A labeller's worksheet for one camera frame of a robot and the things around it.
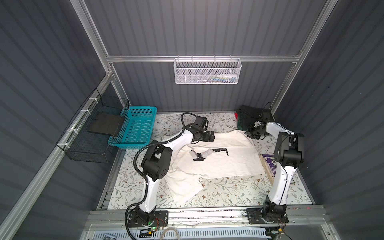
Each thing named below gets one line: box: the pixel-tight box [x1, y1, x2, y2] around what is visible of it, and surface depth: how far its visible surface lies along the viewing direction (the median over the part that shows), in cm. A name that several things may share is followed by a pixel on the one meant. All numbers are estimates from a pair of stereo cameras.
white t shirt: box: [164, 130, 266, 207], surface depth 94 cm
